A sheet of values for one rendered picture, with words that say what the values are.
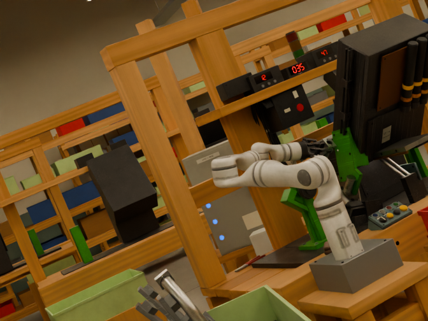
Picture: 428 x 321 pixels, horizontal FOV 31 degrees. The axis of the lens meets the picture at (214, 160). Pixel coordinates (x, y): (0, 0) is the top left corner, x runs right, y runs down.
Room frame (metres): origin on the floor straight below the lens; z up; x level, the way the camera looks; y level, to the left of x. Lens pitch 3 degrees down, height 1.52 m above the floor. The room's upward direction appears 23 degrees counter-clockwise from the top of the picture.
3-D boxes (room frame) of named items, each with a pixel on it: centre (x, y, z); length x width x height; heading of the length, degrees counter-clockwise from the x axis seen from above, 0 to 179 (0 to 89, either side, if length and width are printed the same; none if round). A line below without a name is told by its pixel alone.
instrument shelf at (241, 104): (3.46, -0.45, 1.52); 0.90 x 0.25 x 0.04; 116
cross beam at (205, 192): (3.55, -0.40, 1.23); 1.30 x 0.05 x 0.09; 116
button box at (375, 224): (2.87, -0.52, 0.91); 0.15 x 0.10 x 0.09; 116
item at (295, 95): (3.36, -0.37, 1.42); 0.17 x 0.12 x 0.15; 116
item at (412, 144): (3.17, -0.68, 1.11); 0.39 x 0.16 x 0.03; 26
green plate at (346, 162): (3.13, -0.52, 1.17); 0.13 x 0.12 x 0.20; 116
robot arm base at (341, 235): (2.45, -0.28, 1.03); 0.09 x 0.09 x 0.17; 25
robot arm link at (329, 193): (2.46, -0.28, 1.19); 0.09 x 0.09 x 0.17; 39
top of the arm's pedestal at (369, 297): (2.45, -0.28, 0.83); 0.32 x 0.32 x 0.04; 23
